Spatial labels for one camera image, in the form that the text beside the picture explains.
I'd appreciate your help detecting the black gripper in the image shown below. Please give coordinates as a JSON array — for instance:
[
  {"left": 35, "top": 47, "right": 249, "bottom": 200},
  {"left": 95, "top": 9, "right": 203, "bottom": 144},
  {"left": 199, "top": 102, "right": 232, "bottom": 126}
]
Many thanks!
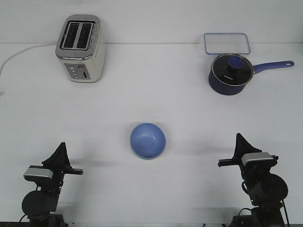
[
  {"left": 34, "top": 142, "right": 83, "bottom": 196},
  {"left": 218, "top": 133, "right": 279, "bottom": 187}
]

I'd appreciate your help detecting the green bowl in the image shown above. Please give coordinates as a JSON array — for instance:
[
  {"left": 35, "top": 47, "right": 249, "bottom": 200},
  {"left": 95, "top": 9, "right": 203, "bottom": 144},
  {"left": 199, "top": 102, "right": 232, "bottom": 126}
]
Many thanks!
[{"left": 134, "top": 153, "right": 162, "bottom": 160}]

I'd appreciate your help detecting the blue bowl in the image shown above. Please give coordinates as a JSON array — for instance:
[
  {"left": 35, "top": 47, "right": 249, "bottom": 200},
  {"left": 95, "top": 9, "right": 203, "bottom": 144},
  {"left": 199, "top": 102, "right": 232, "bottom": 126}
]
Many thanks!
[{"left": 130, "top": 122, "right": 166, "bottom": 159}]

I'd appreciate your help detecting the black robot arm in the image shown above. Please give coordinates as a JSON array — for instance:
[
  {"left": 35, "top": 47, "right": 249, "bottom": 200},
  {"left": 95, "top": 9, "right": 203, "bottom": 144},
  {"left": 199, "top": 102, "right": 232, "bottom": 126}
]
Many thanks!
[
  {"left": 22, "top": 142, "right": 83, "bottom": 227},
  {"left": 218, "top": 133, "right": 289, "bottom": 227}
]

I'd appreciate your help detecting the glass pot lid blue knob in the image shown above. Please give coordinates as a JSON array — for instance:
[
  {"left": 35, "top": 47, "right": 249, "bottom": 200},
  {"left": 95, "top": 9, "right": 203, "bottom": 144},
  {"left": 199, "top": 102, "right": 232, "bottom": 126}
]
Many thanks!
[{"left": 211, "top": 53, "right": 254, "bottom": 86}]

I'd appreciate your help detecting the clear container blue rim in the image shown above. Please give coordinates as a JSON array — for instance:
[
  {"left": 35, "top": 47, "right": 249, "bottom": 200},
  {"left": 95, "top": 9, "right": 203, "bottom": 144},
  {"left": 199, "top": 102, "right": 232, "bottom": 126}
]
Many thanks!
[{"left": 204, "top": 33, "right": 251, "bottom": 55}]

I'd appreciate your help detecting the silver cream two-slot toaster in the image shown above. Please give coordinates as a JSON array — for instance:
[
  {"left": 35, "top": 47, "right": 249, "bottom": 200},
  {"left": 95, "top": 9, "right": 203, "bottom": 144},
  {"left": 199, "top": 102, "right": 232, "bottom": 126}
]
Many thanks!
[{"left": 55, "top": 14, "right": 107, "bottom": 83}]

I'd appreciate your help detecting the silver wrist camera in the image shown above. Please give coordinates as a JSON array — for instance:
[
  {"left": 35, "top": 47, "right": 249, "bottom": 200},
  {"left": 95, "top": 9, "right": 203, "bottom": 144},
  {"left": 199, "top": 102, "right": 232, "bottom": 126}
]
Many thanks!
[
  {"left": 23, "top": 167, "right": 53, "bottom": 181},
  {"left": 241, "top": 152, "right": 274, "bottom": 166}
]

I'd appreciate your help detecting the blue saucepan with handle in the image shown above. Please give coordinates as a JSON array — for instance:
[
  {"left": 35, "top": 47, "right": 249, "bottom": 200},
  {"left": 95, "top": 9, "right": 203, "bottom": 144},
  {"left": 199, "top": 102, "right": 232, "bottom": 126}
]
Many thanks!
[{"left": 209, "top": 61, "right": 294, "bottom": 96}]

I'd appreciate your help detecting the white toaster power cable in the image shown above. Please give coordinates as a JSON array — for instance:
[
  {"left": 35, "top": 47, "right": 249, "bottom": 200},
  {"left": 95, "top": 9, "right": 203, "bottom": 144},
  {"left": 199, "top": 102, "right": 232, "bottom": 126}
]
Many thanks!
[{"left": 0, "top": 43, "right": 58, "bottom": 77}]

